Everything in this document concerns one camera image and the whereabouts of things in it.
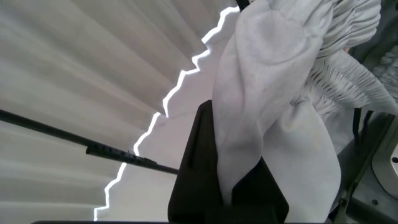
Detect white curtain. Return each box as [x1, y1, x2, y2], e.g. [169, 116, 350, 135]
[0, 0, 242, 223]

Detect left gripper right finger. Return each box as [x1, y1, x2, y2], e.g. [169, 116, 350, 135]
[231, 157, 290, 222]

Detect pale grey shorts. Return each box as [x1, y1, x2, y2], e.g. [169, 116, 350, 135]
[212, 0, 398, 223]

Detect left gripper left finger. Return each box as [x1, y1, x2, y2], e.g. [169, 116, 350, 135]
[167, 100, 224, 222]

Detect black clothes rack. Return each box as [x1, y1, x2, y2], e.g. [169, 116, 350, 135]
[0, 108, 180, 175]

